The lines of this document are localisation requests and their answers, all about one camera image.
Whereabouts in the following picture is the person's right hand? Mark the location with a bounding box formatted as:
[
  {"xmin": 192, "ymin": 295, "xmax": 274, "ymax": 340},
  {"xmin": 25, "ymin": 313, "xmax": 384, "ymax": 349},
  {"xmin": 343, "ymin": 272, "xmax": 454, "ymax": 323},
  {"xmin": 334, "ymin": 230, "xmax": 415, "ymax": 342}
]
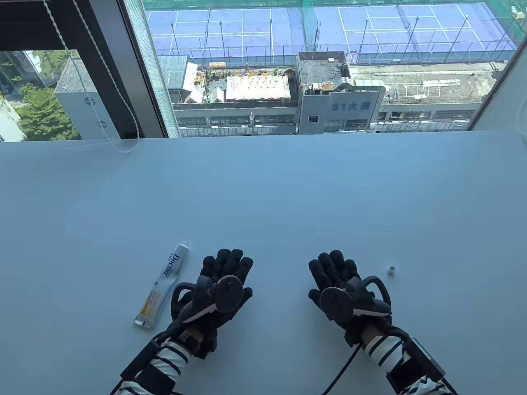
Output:
[{"xmin": 308, "ymin": 250, "xmax": 392, "ymax": 347}]

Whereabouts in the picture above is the person's left hand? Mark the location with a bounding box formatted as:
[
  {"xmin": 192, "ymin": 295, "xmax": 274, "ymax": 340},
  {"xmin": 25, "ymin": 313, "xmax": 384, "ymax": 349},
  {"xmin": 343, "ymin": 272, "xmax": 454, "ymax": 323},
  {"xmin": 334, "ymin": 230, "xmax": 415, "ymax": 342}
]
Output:
[{"xmin": 176, "ymin": 249, "xmax": 254, "ymax": 359}]

